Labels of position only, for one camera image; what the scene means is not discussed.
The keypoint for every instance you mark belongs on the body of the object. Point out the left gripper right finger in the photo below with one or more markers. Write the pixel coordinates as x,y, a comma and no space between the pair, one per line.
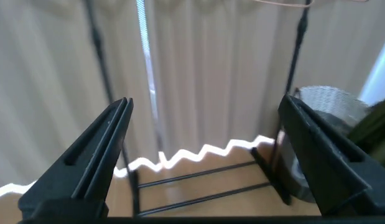
329,161

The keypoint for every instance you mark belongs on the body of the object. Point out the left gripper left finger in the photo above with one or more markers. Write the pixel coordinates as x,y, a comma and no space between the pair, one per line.
86,161

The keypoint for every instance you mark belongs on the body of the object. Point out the beige curtain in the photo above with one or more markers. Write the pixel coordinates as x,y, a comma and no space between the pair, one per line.
195,62

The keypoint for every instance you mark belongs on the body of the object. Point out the green sleeveless shirt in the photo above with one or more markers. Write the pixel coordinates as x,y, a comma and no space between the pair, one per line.
378,124

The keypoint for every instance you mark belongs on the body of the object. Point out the white laundry basket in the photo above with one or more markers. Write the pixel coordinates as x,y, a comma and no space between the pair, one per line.
329,99

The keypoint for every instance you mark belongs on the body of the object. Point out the black clothes rack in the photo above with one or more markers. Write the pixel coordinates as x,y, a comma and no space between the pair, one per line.
97,40

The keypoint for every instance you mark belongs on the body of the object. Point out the pink clothes hanger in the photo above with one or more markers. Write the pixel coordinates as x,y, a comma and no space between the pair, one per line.
291,5

